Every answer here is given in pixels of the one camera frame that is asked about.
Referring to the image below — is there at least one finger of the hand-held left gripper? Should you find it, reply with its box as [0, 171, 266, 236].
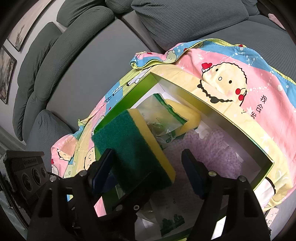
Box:
[99, 173, 162, 220]

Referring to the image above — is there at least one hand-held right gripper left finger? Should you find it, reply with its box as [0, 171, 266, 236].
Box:
[26, 148, 115, 241]

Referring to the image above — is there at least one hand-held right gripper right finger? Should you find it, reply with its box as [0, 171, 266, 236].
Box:
[181, 149, 271, 241]

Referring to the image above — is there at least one green yellow scouring sponge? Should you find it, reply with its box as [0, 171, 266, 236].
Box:
[91, 109, 176, 193]

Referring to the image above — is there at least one purple checked cleaning cloth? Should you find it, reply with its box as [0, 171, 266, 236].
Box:
[159, 130, 245, 209]

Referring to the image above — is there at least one large yellow sponge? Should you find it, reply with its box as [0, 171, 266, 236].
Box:
[165, 99, 201, 135]

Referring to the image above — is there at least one green cardboard box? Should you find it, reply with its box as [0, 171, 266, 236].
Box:
[92, 71, 274, 241]

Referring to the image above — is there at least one grey sofa cushion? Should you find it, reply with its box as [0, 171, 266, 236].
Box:
[131, 0, 255, 52]
[25, 109, 75, 164]
[57, 0, 115, 28]
[14, 22, 63, 142]

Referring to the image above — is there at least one small white device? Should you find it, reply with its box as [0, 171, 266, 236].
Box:
[265, 207, 281, 230]

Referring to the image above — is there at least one grey sofa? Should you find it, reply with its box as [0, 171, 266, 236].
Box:
[14, 0, 296, 232]

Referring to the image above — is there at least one cartoon printed blanket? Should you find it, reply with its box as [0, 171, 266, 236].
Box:
[51, 38, 296, 209]

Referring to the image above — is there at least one pink soft item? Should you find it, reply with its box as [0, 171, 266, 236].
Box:
[267, 13, 286, 30]

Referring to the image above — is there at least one framed wall picture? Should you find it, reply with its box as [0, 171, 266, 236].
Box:
[0, 46, 18, 105]
[7, 0, 53, 52]

